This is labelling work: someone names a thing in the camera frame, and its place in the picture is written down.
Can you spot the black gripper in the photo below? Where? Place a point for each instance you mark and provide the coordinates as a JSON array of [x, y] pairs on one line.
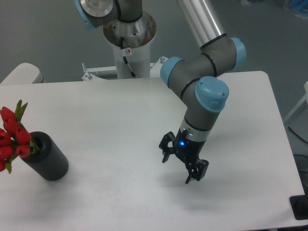
[[187, 151]]

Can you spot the black ribbed cylinder vase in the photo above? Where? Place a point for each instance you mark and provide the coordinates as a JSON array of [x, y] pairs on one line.
[[49, 161]]

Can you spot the black device at table edge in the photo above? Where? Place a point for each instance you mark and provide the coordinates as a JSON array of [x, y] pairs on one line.
[[299, 204]]

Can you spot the red tulip bouquet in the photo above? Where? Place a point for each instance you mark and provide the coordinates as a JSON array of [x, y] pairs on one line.
[[15, 140]]

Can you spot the white frame at right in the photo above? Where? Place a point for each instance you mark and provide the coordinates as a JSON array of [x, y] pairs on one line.
[[298, 108]]

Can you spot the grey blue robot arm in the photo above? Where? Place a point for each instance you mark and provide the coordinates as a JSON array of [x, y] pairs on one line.
[[195, 82]]

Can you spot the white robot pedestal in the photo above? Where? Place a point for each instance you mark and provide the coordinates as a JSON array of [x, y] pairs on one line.
[[131, 45]]

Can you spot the white side table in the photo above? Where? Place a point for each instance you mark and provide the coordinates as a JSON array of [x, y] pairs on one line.
[[24, 73]]

